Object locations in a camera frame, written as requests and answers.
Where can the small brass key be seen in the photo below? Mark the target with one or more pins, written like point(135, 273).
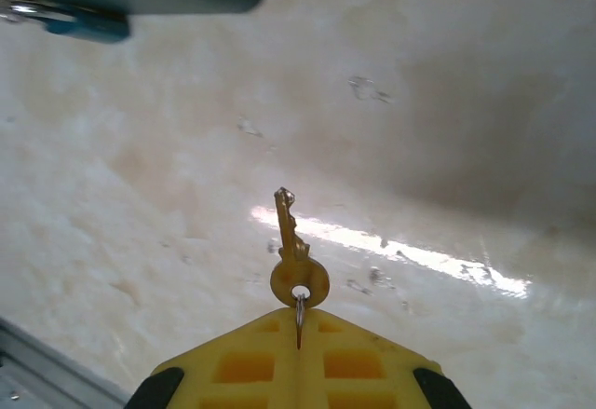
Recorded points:
point(289, 253)

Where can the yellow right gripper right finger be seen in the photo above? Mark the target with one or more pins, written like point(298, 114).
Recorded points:
point(354, 367)

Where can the aluminium table edge frame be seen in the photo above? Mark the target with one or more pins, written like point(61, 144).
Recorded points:
point(42, 372)

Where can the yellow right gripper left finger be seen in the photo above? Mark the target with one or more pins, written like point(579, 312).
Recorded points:
point(242, 367)

